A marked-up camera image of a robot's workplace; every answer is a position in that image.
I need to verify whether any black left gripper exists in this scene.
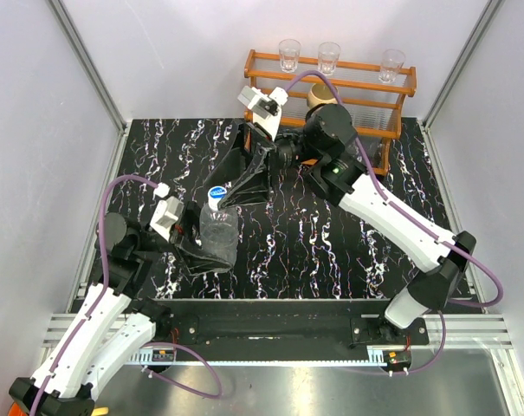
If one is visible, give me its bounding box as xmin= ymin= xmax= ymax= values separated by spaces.
xmin=133 ymin=201 xmax=239 ymax=272

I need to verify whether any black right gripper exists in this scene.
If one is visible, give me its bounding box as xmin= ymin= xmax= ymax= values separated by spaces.
xmin=202 ymin=119 xmax=322 ymax=211

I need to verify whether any clear plastic bottle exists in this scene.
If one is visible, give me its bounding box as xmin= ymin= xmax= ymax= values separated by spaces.
xmin=200 ymin=193 xmax=239 ymax=267

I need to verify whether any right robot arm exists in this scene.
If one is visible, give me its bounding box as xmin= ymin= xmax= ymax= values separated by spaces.
xmin=205 ymin=103 xmax=476 ymax=344

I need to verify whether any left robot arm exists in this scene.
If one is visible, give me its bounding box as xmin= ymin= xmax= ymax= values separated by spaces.
xmin=9 ymin=197 xmax=231 ymax=415

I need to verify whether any beige ceramic mug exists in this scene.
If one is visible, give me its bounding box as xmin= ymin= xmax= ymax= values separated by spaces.
xmin=307 ymin=84 xmax=339 ymax=109

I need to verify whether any clear drinking glass left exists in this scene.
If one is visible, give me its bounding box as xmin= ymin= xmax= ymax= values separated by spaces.
xmin=279 ymin=39 xmax=301 ymax=73

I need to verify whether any clear drinking glass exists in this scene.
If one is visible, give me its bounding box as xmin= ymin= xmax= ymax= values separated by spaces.
xmin=378 ymin=49 xmax=405 ymax=84
xmin=279 ymin=39 xmax=301 ymax=73
xmin=318 ymin=42 xmax=341 ymax=76

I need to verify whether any clear drinking glass middle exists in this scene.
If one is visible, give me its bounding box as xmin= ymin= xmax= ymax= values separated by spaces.
xmin=318 ymin=42 xmax=341 ymax=76

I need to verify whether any orange wooden shelf rack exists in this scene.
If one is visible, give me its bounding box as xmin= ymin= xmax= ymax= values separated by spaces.
xmin=243 ymin=49 xmax=417 ymax=177

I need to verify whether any clear drinking glass right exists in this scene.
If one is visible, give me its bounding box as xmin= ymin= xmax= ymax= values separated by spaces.
xmin=378 ymin=49 xmax=405 ymax=84

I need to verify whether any cream yellow mug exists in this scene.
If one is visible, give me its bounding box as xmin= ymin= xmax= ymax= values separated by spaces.
xmin=91 ymin=407 xmax=109 ymax=416

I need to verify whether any orange mug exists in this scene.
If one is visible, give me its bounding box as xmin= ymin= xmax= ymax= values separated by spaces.
xmin=8 ymin=403 xmax=27 ymax=416

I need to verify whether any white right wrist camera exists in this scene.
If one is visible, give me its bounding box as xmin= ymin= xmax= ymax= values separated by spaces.
xmin=238 ymin=86 xmax=288 ymax=140

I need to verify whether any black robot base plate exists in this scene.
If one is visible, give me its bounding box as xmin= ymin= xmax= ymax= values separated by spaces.
xmin=113 ymin=297 xmax=431 ymax=363

